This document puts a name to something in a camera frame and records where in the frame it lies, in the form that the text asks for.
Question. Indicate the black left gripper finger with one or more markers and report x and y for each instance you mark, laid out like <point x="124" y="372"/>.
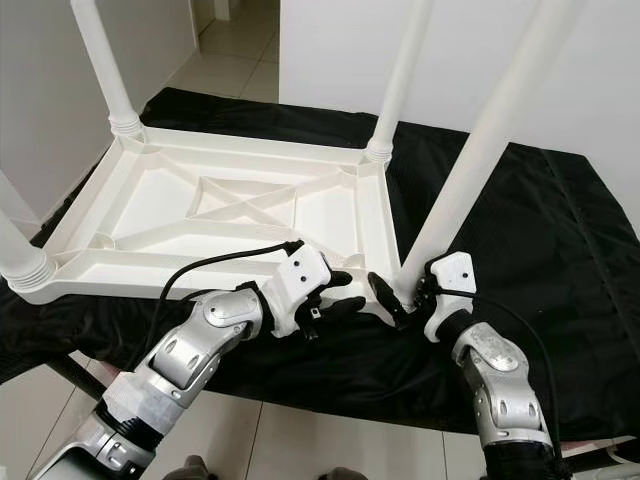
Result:
<point x="341" y="307"/>
<point x="339" y="279"/>

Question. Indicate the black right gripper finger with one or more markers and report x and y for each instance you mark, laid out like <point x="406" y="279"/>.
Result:
<point x="389" y="298"/>

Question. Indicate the white plastic table top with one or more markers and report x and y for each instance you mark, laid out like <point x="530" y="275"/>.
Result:
<point x="140" y="200"/>

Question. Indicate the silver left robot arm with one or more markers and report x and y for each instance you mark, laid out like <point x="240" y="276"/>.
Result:
<point x="200" y="335"/>

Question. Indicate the black cloth table cover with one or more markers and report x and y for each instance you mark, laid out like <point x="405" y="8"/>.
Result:
<point x="560" y="250"/>

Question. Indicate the grey robot right leg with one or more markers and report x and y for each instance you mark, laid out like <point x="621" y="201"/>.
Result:
<point x="338" y="474"/>

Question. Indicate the grey robot leg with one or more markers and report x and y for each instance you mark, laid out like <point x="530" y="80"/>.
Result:
<point x="188" y="469"/>
<point x="338" y="474"/>

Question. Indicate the grey robot left leg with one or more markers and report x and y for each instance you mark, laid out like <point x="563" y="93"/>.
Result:
<point x="188" y="469"/>

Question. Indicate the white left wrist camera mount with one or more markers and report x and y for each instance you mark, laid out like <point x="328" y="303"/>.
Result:
<point x="305" y="272"/>

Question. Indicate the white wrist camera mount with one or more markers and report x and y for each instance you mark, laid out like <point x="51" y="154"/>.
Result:
<point x="450" y="272"/>
<point x="305" y="272"/>

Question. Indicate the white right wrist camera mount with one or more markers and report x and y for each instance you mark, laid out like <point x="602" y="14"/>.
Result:
<point x="450" y="272"/>

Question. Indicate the black metal table frame bar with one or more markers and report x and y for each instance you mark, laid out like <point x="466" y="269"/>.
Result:
<point x="75" y="372"/>

